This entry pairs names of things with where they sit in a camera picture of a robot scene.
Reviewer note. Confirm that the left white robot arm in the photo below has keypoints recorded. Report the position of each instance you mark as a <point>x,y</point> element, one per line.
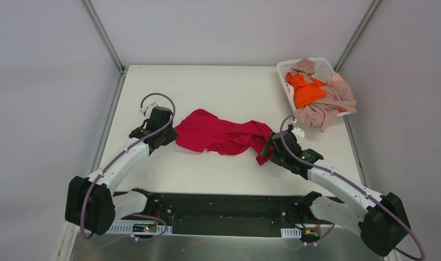
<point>106,179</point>

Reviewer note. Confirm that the aluminium frame rail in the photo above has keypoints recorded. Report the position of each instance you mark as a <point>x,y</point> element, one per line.
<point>101,212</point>

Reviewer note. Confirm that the beige pink t shirt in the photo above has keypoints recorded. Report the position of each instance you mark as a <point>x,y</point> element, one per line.
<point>321,113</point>

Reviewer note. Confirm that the orange t shirt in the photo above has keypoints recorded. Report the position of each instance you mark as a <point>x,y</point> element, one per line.
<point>306,89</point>

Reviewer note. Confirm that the white plastic laundry basket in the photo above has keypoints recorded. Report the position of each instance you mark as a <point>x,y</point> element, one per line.
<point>323,72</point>

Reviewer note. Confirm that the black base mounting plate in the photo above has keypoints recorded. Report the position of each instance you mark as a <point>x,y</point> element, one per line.
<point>230,226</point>

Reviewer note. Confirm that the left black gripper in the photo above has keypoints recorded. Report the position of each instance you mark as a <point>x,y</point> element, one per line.
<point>166,134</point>

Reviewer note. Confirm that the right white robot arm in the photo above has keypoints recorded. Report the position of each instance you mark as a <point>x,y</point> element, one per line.
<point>379,220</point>

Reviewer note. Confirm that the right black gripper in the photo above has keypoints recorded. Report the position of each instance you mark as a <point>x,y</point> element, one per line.
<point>274,147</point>

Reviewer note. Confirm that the red t shirt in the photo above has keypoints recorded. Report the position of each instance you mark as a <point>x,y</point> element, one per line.
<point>203,131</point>

